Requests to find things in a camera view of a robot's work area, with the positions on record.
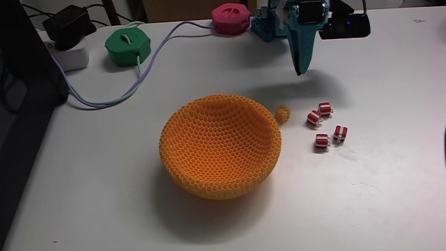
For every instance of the black monitor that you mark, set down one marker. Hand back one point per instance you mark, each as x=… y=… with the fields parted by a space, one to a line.
x=21 y=52

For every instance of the white power strip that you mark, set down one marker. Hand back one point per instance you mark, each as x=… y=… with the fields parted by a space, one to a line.
x=71 y=57

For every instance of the small yellow honeycomb cube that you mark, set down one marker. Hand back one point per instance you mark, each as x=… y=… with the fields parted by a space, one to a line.
x=283 y=114

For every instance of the red white striped cube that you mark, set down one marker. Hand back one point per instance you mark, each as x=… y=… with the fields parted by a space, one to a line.
x=340 y=134
x=321 y=141
x=314 y=118
x=325 y=109

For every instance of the black camera box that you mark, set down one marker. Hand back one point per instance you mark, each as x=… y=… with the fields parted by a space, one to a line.
x=348 y=26

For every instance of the dark red rod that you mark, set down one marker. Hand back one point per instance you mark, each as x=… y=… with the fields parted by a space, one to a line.
x=111 y=12

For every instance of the black power adapter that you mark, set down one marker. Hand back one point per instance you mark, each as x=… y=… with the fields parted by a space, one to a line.
x=68 y=26

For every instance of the green hexagonal box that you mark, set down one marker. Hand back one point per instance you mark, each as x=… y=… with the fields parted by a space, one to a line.
x=127 y=49

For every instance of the yellow honeycomb basket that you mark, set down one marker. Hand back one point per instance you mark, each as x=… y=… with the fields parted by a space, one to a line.
x=216 y=153

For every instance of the pink hexagonal box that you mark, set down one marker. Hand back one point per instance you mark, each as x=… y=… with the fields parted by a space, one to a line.
x=231 y=19

